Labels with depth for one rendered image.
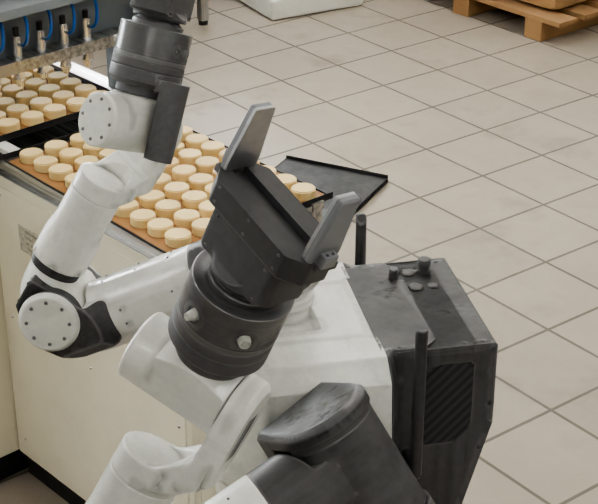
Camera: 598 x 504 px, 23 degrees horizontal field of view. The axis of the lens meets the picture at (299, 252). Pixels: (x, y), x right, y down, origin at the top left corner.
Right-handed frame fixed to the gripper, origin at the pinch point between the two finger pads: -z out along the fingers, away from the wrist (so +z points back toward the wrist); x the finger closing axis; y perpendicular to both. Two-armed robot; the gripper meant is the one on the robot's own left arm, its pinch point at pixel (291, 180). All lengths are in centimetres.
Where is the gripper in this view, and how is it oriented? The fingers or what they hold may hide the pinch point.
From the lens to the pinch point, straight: 111.1
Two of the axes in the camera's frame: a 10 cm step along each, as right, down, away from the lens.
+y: 7.3, -2.0, 6.6
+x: -5.9, -6.7, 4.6
